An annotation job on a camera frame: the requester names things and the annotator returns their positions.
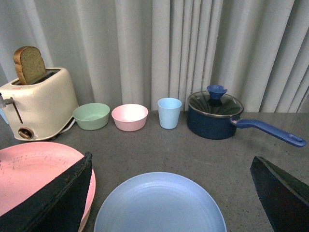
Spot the pink bowl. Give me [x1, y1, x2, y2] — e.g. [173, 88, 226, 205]
[112, 104, 148, 132]

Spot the green bowl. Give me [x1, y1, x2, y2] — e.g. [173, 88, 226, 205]
[72, 103, 110, 131]

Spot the blue plate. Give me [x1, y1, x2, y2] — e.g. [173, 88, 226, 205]
[94, 172, 227, 232]

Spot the pink plate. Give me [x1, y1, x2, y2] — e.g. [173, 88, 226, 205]
[0, 142, 96, 232]

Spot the cream white toaster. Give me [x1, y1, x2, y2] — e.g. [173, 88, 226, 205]
[0, 68, 79, 141]

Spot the white toaster power cord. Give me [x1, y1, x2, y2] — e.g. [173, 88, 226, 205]
[59, 117, 77, 134]

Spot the light blue cup left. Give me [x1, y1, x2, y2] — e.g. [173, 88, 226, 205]
[0, 109, 9, 124]

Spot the dark blue saucepan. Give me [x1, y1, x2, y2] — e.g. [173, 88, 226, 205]
[187, 106, 307, 147]

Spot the light blue cup right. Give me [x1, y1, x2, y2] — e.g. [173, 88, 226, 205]
[157, 98, 182, 130]

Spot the glass lid blue knob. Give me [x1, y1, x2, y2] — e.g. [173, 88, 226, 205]
[188, 85, 244, 118]

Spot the toasted bread slice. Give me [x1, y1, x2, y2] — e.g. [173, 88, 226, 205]
[14, 46, 46, 85]

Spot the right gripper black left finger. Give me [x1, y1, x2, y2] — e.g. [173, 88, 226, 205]
[0, 152, 92, 232]

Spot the light blue cup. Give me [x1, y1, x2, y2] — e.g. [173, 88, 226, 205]
[157, 98, 182, 130]
[0, 109, 9, 124]

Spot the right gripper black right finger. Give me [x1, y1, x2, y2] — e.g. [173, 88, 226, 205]
[250, 156, 309, 232]

